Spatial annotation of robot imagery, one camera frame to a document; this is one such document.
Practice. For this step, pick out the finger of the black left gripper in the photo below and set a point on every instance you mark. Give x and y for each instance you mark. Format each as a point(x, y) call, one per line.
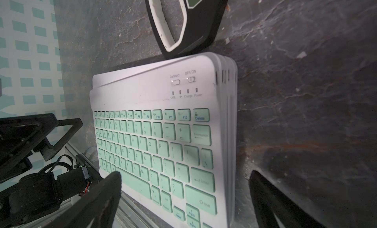
point(49, 150)
point(22, 135)

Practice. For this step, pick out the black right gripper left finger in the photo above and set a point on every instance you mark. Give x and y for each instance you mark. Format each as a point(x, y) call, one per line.
point(97, 209)

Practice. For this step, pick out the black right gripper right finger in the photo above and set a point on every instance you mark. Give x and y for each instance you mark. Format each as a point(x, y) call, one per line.
point(271, 205)

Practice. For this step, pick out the green key keyboard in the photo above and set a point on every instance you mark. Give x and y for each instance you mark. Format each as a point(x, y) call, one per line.
point(159, 139)

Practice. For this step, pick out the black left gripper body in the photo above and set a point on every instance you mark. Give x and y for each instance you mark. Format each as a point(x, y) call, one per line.
point(39, 194)

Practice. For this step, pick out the white key white keyboard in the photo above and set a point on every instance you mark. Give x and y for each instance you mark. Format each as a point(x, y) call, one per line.
point(226, 133)

